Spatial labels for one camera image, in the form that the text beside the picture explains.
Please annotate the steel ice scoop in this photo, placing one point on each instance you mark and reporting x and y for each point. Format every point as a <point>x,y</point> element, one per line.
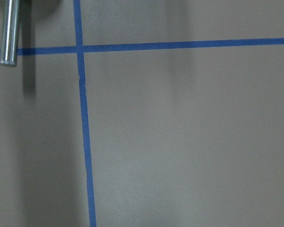
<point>9,41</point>

